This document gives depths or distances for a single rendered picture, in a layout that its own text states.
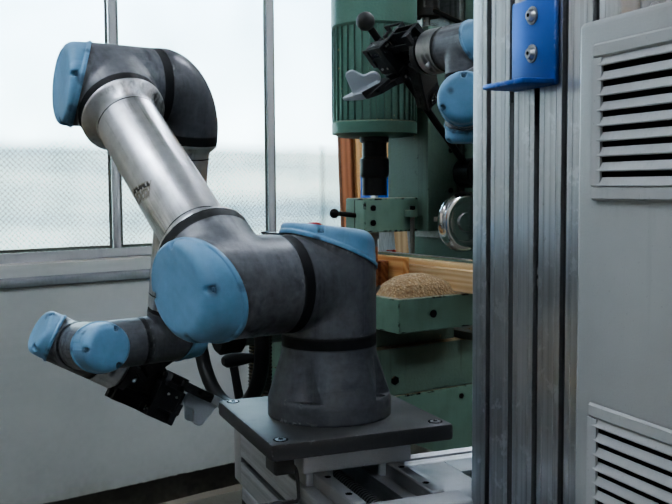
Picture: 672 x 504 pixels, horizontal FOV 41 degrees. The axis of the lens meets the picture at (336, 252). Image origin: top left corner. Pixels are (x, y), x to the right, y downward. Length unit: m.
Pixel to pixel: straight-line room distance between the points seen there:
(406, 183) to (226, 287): 1.02
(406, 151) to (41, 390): 1.55
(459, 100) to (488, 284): 0.37
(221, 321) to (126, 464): 2.24
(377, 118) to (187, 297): 0.90
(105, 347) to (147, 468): 1.87
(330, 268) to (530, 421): 0.28
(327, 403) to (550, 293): 0.30
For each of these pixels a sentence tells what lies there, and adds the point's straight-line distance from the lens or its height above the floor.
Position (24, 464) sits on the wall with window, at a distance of 3.05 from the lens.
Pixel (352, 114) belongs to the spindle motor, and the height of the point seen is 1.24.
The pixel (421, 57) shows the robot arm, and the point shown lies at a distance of 1.53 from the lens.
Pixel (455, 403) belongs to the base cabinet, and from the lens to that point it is 1.78.
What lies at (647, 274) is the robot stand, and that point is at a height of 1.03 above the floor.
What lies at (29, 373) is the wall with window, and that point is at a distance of 2.99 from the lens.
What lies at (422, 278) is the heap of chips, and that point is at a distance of 1.62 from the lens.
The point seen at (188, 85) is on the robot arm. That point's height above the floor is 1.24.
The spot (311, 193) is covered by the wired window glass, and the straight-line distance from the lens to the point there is 3.52.
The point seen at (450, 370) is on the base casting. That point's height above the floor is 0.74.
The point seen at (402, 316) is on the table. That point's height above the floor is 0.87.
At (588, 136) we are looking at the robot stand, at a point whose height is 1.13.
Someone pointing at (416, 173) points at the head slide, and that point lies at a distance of 1.91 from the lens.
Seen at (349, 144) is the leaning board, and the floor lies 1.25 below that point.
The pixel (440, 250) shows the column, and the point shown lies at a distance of 2.00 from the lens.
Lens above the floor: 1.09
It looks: 4 degrees down
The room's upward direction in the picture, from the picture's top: straight up
